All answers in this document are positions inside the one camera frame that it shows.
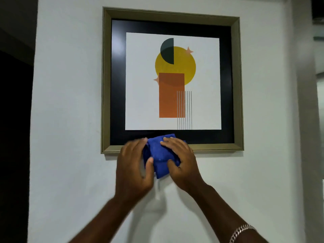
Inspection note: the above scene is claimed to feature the person's right hand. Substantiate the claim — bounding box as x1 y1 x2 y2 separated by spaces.
160 137 207 193

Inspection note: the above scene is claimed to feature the person's left hand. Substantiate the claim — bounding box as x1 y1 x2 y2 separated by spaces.
115 138 155 201

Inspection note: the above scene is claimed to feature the blue microfiber cloth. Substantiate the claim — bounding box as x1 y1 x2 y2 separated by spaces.
142 134 186 179

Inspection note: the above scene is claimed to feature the person's left forearm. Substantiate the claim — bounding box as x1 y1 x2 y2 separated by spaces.
68 193 142 243

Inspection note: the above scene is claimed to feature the person's right forearm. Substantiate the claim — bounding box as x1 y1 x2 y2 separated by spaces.
188 184 269 243

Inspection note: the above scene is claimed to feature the gold framed abstract art picture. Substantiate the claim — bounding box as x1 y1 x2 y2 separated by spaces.
101 7 244 154

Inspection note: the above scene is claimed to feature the silver chain bracelet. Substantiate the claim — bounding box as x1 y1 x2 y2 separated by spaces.
229 224 257 243

